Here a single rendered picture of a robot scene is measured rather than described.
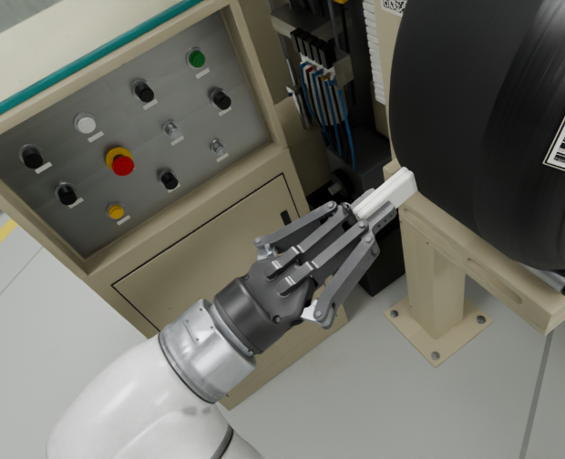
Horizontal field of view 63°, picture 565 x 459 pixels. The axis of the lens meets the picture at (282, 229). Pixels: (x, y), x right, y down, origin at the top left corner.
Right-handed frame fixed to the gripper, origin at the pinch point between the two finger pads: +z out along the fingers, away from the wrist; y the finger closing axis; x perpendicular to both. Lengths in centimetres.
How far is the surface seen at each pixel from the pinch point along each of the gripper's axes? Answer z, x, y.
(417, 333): 9, 125, 31
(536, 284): 17.4, 39.1, -5.5
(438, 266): 21, 81, 26
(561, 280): 18.3, 34.0, -8.8
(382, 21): 29.0, 11.6, 37.3
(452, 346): 15, 125, 20
